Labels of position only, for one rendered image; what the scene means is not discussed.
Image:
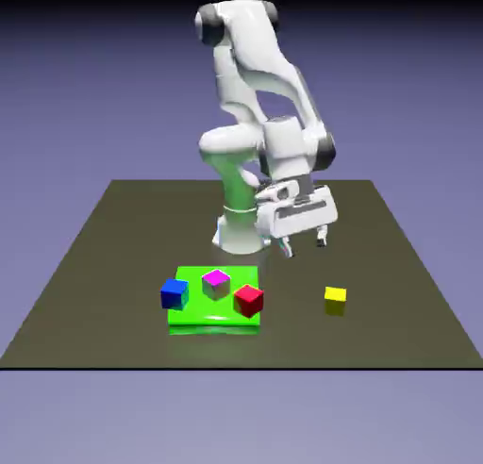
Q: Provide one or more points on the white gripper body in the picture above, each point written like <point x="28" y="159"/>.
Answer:
<point x="302" y="217"/>

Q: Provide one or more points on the small yellow cube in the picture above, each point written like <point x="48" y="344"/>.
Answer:
<point x="335" y="300"/>

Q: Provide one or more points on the small red cube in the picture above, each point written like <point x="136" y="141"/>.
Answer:
<point x="248" y="300"/>

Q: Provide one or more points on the small magenta cube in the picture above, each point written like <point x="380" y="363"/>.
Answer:
<point x="216" y="283"/>

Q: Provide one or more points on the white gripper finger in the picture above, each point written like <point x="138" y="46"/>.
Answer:
<point x="285" y="246"/>
<point x="321" y="236"/>

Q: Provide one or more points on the large green box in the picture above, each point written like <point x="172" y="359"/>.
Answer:
<point x="215" y="313"/>

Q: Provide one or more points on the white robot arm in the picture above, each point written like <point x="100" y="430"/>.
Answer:
<point x="260" y="71"/>

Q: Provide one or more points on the small blue cube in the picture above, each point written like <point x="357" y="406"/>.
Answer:
<point x="173" y="293"/>

